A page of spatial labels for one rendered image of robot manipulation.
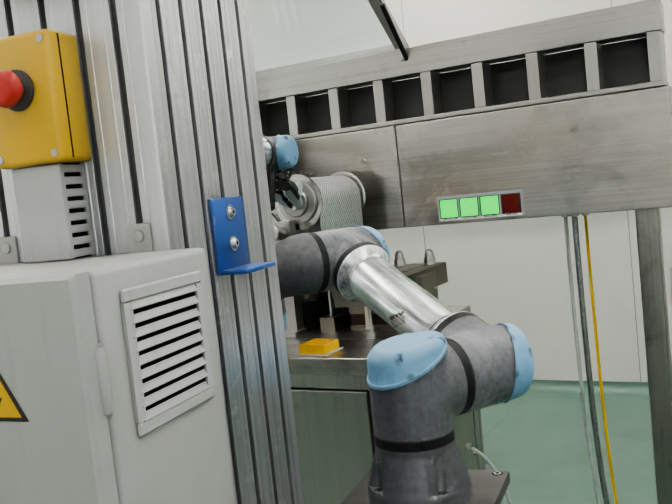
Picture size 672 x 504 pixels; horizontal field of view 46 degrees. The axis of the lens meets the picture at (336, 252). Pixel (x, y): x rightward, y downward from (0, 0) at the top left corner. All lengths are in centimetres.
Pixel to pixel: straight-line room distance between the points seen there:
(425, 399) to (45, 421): 58
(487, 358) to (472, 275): 362
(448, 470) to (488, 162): 125
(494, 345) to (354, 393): 69
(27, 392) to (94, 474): 9
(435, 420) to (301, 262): 45
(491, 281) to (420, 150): 251
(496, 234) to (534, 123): 254
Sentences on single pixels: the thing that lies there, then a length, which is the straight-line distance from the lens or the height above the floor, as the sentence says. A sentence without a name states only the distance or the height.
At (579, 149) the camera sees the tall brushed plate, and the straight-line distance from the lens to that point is 219.
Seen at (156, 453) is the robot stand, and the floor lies 106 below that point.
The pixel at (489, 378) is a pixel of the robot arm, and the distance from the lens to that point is 118.
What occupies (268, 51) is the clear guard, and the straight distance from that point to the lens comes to 254.
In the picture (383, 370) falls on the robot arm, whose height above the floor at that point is 102.
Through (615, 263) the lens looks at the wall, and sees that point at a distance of 458.
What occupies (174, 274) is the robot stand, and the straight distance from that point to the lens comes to 77.
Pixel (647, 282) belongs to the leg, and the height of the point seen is 93.
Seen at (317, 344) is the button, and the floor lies 92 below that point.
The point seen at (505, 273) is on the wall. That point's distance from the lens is 473.
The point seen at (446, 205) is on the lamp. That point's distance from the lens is 229.
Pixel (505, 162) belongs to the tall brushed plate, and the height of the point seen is 130.
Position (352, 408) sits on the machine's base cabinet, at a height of 78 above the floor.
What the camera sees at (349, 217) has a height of 119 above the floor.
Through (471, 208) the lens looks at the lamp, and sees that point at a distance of 227.
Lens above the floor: 127
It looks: 4 degrees down
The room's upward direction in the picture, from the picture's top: 6 degrees counter-clockwise
